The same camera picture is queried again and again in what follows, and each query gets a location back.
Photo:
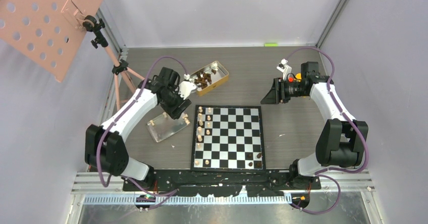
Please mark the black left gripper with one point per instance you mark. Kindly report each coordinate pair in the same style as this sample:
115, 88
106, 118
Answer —
177, 110

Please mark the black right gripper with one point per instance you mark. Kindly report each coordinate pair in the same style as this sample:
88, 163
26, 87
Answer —
277, 92

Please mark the silver tin lid tray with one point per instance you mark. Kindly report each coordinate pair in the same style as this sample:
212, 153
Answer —
163, 126

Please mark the black white chessboard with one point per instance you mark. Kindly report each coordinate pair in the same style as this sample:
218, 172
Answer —
232, 138

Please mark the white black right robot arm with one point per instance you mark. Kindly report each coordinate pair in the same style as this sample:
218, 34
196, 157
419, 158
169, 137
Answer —
342, 142

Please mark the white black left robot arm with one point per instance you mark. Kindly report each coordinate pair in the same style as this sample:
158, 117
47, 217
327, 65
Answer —
105, 144

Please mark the gold tin with dark pieces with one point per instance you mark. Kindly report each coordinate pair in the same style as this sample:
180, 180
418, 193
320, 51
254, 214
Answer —
209, 77

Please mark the green tape marker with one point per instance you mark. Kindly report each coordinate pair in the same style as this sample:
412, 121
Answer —
270, 44

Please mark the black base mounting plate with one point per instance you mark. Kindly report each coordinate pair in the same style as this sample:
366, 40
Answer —
187, 183

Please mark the pink perforated music stand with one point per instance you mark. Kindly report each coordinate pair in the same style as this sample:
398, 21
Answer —
50, 32

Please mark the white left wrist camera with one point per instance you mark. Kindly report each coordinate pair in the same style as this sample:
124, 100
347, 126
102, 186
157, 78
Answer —
186, 87

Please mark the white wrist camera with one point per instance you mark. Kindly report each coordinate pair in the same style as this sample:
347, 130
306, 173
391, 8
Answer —
284, 68
186, 87

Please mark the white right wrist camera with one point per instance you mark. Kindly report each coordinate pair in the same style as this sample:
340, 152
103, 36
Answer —
284, 68

